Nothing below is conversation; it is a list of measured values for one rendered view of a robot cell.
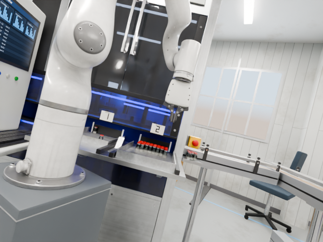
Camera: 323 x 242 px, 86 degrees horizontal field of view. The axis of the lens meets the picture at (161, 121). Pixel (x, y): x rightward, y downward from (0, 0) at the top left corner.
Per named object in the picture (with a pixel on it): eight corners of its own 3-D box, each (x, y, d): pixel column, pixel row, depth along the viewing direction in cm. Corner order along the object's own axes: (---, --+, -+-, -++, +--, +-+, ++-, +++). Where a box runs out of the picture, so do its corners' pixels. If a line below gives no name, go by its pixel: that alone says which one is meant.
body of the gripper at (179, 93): (193, 84, 76) (187, 109, 76) (170, 78, 76) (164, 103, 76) (196, 79, 68) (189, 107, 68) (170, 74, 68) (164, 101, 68)
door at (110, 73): (53, 73, 116) (74, -13, 116) (120, 89, 114) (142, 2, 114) (53, 72, 116) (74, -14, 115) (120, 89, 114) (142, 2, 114)
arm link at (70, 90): (39, 105, 40) (65, 3, 40) (37, 100, 54) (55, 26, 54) (93, 116, 47) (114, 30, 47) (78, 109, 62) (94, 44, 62)
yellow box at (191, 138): (186, 145, 117) (189, 135, 117) (197, 148, 117) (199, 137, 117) (188, 147, 110) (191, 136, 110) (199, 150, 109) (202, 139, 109)
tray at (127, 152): (131, 146, 109) (133, 140, 109) (172, 156, 108) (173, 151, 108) (115, 156, 75) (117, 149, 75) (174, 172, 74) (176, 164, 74)
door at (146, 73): (120, 90, 114) (142, 3, 114) (184, 105, 113) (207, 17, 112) (120, 89, 114) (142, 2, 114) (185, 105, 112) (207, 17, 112)
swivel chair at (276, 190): (288, 224, 267) (306, 153, 267) (298, 246, 212) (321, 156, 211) (242, 205, 298) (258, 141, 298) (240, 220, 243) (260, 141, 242)
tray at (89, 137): (88, 131, 122) (89, 127, 122) (124, 140, 120) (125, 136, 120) (57, 135, 88) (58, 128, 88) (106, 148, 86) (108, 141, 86)
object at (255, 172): (179, 160, 120) (184, 138, 120) (178, 156, 136) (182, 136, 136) (278, 186, 117) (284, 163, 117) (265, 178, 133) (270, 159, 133)
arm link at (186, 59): (168, 71, 73) (184, 69, 66) (176, 41, 73) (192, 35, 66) (182, 78, 78) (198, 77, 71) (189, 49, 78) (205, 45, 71)
